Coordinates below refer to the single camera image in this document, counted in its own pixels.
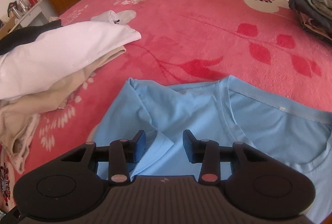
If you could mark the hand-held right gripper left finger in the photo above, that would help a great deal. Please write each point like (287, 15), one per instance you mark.
(141, 145)

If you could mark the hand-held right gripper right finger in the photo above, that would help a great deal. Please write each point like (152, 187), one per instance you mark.
(188, 145)

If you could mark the light blue printed t-shirt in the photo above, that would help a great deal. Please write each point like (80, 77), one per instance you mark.
(259, 130)

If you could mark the beige garment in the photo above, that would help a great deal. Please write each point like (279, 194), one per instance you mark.
(39, 102)

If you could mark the pink floral blanket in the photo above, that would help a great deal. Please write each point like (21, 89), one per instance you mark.
(194, 32)

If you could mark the black garment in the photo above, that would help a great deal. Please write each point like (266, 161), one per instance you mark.
(23, 37)

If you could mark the white desk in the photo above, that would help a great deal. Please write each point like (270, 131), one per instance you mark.
(28, 15)

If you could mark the brown patterned folded garment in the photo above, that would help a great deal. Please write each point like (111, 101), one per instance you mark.
(311, 23)

